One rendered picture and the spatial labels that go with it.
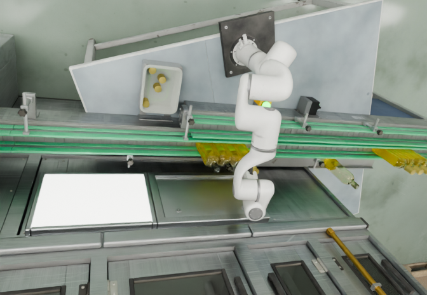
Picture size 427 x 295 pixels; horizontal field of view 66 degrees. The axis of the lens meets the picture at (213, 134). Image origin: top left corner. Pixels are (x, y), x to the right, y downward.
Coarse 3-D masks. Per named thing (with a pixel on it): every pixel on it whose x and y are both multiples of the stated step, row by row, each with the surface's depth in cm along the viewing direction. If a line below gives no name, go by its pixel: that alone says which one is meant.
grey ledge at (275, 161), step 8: (272, 160) 180; (280, 160) 182; (288, 160) 184; (296, 160) 185; (304, 160) 187; (312, 160) 189; (320, 160) 191; (344, 160) 197; (352, 160) 199; (360, 160) 201; (368, 160) 203; (352, 168) 199; (360, 168) 201; (368, 168) 203
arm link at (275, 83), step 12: (276, 60) 112; (264, 72) 113; (276, 72) 108; (288, 72) 106; (252, 84) 105; (264, 84) 104; (276, 84) 104; (288, 84) 104; (252, 96) 107; (264, 96) 106; (276, 96) 105; (288, 96) 106
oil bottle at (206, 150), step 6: (198, 144) 156; (204, 144) 152; (210, 144) 153; (198, 150) 155; (204, 150) 148; (210, 150) 148; (204, 156) 147; (210, 156) 143; (216, 156) 144; (204, 162) 147; (210, 162) 143
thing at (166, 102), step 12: (144, 72) 142; (156, 72) 150; (168, 72) 152; (180, 72) 146; (144, 84) 144; (168, 84) 155; (180, 84) 149; (144, 96) 154; (156, 96) 156; (168, 96) 157; (144, 108) 151; (156, 108) 154; (168, 108) 156
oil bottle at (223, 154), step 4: (212, 144) 154; (216, 144) 153; (220, 144) 154; (216, 148) 150; (220, 148) 150; (224, 148) 151; (220, 152) 147; (224, 152) 148; (228, 152) 148; (220, 156) 145; (224, 156) 145; (228, 156) 145; (220, 160) 145; (224, 160) 144; (228, 160) 145; (220, 164) 145
